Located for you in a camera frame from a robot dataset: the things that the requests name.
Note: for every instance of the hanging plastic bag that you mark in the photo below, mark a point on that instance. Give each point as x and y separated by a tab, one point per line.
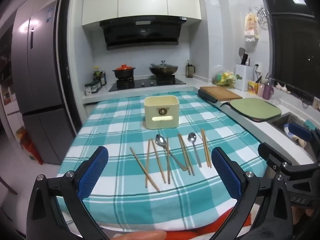
250	27

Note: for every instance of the dark window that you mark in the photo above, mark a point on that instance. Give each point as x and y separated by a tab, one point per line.
295	55

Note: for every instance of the black glass gas stove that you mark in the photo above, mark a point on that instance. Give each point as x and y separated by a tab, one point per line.
147	83

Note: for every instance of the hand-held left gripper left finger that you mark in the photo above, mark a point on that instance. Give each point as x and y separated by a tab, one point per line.
91	175

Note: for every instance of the white wall socket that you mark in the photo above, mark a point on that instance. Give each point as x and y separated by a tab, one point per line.
258	67

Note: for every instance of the white knife block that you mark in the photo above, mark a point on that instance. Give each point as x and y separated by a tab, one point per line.
243	78

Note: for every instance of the condiment bottles and jars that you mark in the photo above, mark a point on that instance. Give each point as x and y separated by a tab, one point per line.
92	88

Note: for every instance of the sauce bottle with yellow cap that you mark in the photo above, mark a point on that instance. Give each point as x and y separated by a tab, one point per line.
96	76

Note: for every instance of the person's left hand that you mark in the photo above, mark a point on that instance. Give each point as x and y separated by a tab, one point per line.
140	236

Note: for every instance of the metal ladle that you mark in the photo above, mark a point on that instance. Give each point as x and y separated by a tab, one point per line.
154	65

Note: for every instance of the grey spatula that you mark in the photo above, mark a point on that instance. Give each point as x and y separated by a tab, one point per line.
241	52

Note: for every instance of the pink cup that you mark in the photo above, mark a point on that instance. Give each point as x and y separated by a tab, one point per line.
260	90

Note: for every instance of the brown water jug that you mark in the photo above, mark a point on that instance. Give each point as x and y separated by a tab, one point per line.
190	70

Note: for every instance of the wok with glass lid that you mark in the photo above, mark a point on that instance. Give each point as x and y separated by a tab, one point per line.
165	70

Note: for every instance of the dark sauce bottle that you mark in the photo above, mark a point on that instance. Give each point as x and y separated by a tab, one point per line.
103	78

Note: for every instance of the teal white checked cloth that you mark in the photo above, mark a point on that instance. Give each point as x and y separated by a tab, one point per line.
112	120

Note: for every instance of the green cutting board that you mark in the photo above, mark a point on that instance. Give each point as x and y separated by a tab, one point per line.
252	108

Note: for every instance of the cream utensil box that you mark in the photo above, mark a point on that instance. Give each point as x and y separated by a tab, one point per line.
162	105

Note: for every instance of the clear plastic bag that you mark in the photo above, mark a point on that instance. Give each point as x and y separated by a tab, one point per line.
223	78

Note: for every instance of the black range hood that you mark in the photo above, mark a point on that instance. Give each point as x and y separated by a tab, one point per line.
142	35

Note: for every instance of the dark rolled mat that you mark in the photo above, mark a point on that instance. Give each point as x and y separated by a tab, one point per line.
207	97

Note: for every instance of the garlic bulbs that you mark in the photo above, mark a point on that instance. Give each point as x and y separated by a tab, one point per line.
281	87

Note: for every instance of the metal spoon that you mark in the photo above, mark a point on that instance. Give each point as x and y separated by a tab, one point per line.
159	140
192	137

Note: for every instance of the purple cup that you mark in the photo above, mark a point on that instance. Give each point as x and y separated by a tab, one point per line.
267	92

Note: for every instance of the person's right hand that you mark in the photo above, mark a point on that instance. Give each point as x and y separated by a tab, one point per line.
298	213

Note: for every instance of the steel sink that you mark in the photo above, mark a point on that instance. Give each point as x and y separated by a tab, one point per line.
278	123

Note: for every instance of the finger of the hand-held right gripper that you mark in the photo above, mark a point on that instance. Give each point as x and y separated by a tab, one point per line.
301	132
273	156

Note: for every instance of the metal wall hook rack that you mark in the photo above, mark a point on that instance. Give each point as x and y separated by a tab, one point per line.
263	16

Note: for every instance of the wooden cutting board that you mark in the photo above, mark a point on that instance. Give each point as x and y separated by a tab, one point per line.
220	93

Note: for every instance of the yellow box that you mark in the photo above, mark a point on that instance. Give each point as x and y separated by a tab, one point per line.
252	87

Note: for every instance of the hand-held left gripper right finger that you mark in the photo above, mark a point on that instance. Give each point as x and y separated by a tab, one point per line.
226	175

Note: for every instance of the grey refrigerator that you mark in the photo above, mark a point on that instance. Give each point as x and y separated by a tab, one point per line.
42	80

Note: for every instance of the black pot with orange lid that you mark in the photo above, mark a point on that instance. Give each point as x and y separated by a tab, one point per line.
123	72

